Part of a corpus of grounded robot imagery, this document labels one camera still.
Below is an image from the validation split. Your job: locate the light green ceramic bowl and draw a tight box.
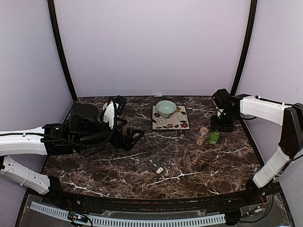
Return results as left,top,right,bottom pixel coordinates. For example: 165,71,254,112
156,100,177,118

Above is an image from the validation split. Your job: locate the white floral ceramic mug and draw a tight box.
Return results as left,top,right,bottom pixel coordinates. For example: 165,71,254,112
102,103,108,111

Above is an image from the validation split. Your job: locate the square floral ceramic plate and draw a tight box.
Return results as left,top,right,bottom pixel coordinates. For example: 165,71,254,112
151,105,190,131

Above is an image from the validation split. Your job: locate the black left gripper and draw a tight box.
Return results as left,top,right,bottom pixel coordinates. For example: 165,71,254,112
76,118,145,151

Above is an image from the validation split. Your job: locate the black frame post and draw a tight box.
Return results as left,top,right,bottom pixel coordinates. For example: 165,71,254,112
230,0,258,96
47,0,78,102

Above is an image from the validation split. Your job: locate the green labelled supplement bottle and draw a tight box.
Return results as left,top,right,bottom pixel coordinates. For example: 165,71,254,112
209,130,221,144

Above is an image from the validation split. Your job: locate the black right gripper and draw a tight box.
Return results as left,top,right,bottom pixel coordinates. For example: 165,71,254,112
211,110,237,132

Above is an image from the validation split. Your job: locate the white slotted cable duct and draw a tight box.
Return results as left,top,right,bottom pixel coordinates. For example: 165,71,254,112
30,202,226,227

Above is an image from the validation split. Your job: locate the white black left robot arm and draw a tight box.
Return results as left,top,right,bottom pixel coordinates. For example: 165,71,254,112
0,101,145,206

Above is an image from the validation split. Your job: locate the clear pill bottle green label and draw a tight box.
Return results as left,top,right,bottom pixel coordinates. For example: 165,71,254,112
196,127,208,145

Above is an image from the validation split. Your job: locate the black left frame post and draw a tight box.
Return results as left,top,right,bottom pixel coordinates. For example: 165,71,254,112
47,0,78,102

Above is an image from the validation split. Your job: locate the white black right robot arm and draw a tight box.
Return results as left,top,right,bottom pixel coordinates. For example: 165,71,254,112
211,88,303,205

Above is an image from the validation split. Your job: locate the black right frame post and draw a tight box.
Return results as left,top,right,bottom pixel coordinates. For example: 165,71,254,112
230,0,258,96

